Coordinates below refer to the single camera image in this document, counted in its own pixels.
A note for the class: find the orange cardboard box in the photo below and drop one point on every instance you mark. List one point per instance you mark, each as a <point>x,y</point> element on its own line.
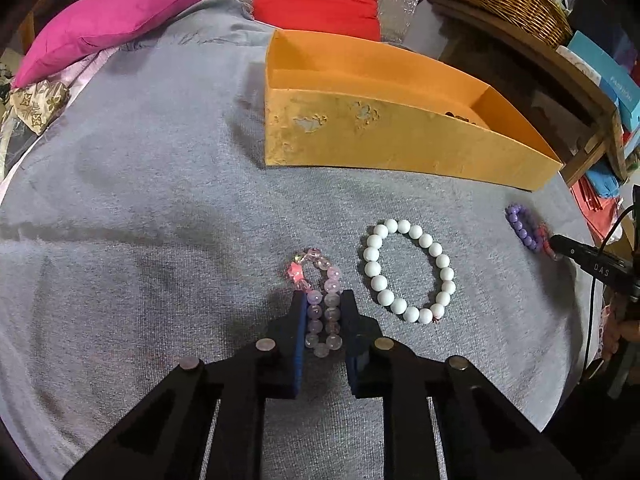
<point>375,145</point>

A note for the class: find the magenta pillow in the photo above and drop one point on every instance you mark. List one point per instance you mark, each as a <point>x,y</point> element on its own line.
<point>110,20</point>

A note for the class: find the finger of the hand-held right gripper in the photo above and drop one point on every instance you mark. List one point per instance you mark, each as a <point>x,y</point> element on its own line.
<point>595,265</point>

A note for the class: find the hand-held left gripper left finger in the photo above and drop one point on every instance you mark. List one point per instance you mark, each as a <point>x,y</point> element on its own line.
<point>298,345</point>

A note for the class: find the grey blanket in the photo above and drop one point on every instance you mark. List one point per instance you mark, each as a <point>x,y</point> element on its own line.
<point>150,210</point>

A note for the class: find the white patterned box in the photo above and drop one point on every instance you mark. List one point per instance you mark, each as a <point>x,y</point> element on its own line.
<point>580,62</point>

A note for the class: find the blue folded cloth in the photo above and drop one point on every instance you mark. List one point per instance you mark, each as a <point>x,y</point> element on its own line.
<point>605,182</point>

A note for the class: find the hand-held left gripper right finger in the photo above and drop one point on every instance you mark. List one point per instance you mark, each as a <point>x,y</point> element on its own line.
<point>352,345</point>

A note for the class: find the stack of coral folded cloths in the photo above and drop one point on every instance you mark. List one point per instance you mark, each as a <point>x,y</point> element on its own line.
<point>595,205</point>

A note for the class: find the gold patterned cloth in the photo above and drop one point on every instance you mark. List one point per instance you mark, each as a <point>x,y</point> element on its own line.
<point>40,105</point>

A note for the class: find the light blue shoebox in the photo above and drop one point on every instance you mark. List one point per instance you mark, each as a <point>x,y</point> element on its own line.
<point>615,80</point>

